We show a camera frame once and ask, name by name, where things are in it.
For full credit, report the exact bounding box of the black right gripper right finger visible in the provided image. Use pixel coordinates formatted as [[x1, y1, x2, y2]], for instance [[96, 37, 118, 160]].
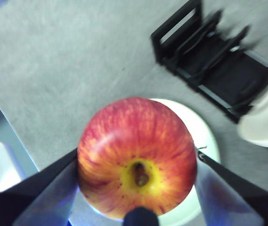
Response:
[[196, 150, 268, 226]]

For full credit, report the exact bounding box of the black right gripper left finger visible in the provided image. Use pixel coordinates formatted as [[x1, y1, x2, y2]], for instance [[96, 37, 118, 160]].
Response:
[[0, 149, 79, 226]]

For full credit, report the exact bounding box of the green plate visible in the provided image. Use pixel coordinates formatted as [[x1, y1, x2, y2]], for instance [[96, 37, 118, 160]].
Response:
[[82, 98, 221, 226]]

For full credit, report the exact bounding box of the red yellow apple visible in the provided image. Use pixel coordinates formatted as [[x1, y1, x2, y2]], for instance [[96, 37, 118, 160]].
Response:
[[77, 97, 198, 220]]

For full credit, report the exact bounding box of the white plate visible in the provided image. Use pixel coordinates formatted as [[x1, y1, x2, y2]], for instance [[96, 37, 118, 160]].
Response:
[[237, 74, 268, 149]]

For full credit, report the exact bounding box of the black plate rack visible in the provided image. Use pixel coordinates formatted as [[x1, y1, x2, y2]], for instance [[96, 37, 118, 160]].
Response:
[[150, 0, 268, 124]]

